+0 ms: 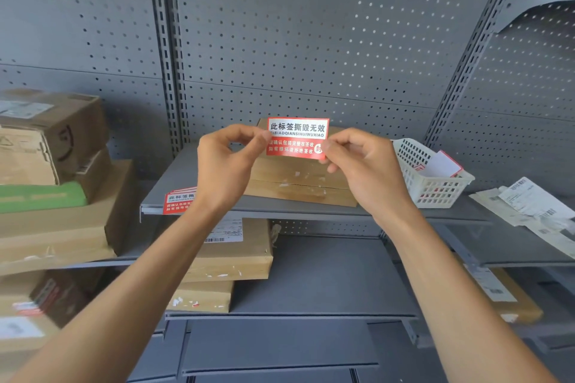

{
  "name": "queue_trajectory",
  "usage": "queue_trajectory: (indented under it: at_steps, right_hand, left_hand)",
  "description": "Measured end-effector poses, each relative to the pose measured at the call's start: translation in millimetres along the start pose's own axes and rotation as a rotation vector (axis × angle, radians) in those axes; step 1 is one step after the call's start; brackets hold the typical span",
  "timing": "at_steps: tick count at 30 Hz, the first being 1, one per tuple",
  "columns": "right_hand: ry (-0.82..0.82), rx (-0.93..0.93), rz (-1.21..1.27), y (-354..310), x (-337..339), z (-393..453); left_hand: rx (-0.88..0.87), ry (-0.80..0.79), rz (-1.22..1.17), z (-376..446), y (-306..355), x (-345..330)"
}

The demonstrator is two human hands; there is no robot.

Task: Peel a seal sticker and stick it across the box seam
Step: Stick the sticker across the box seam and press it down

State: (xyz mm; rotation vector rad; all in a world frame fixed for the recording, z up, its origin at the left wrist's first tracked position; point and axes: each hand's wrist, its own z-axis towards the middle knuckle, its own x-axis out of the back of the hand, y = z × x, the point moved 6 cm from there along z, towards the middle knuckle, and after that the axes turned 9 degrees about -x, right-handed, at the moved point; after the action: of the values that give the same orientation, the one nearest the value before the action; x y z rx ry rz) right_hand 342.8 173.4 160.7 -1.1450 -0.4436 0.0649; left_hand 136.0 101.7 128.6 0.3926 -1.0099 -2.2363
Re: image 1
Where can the person's right hand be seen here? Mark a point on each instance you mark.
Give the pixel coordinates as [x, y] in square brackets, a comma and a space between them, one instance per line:
[377, 176]

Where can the person's left hand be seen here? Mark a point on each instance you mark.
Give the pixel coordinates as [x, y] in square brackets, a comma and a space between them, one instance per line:
[220, 171]

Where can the person's right thumb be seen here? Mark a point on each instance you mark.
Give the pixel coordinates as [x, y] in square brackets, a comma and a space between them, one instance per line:
[338, 151]

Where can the person's left thumb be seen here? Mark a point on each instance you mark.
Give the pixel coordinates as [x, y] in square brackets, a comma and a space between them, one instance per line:
[251, 148]

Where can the red and white sticker label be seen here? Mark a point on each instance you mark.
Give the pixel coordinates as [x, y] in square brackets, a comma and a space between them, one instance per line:
[297, 138]

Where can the person's right forearm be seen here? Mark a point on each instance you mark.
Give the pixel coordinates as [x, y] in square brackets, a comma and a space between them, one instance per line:
[453, 297]

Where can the person's left forearm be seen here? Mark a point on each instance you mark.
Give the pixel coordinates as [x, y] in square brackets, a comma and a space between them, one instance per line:
[134, 302]

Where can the flat brown cardboard parcel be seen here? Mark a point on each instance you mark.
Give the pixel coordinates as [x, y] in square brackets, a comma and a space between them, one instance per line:
[296, 180]

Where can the gray metal shelf board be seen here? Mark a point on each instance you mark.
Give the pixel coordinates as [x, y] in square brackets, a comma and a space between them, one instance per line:
[323, 279]
[175, 180]
[494, 243]
[278, 347]

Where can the stack of red stickers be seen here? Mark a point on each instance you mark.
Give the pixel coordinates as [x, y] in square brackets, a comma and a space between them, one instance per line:
[179, 201]

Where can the white plastic lattice basket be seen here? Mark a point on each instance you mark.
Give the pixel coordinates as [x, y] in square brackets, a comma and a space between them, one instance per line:
[431, 189]

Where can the cardboard parcel with barcode label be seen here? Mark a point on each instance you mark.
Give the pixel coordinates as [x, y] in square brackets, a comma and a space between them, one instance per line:
[238, 252]

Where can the white cards with red edge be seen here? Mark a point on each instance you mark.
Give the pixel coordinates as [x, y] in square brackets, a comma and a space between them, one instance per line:
[442, 166]

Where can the gray perforated back panel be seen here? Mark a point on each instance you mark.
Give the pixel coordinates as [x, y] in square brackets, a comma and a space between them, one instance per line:
[525, 95]
[81, 14]
[314, 37]

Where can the gray slotted shelf upright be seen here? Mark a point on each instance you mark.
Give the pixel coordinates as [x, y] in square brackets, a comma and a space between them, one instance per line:
[164, 59]
[467, 59]

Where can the thin brown cardboard parcel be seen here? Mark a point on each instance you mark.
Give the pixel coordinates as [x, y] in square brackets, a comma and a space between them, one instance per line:
[202, 295]

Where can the small brown cardboard box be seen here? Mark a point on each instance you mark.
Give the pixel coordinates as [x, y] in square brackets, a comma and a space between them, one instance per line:
[94, 174]

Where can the brown cardboard box with label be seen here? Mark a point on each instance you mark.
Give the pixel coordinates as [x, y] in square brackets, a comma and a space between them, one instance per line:
[67, 122]

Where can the white paper shipping slips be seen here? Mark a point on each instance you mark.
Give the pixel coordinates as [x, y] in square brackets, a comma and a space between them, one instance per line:
[530, 207]

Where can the large flat cardboard box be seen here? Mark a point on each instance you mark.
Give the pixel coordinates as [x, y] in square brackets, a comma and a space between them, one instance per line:
[67, 230]

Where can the green flat package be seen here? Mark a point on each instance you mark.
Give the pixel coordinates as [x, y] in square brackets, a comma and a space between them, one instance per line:
[40, 198]

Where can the yellow-brown parcel with white label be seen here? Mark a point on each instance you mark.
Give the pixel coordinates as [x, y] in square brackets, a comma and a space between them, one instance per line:
[507, 293]

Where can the cardboard box with red tape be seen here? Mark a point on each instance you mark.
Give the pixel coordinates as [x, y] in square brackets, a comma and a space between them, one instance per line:
[40, 306]

